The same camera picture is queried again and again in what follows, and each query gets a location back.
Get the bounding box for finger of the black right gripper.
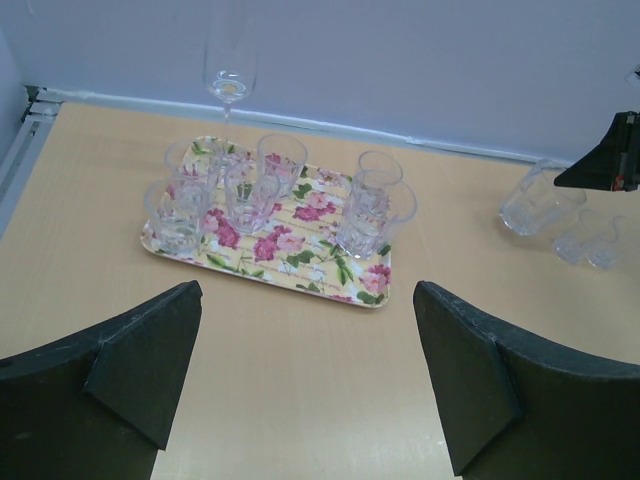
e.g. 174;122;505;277
554;111;639;192

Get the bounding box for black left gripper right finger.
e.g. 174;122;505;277
413;281;639;479

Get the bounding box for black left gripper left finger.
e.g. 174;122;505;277
1;281;202;479

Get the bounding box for large clear faceted tumbler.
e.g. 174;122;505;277
499;160;587;236

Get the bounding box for clear glass sideways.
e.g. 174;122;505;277
144;177;210;255

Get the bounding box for small clear glass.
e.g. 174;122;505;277
553;209;609;265
587;215;639;270
164;136;222;204
223;161;280;234
356;150;404;184
257;133;308;198

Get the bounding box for clear faceted tumbler front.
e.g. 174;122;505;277
336;169;418;259

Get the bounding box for floral patterned tray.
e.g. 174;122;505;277
141;143;391;308

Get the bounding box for small clear glass behind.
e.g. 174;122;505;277
553;209;609;265

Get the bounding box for tall clear stemmed glass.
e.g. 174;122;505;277
203;1;259;152

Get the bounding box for aluminium table frame rail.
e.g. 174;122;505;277
1;86;543;231

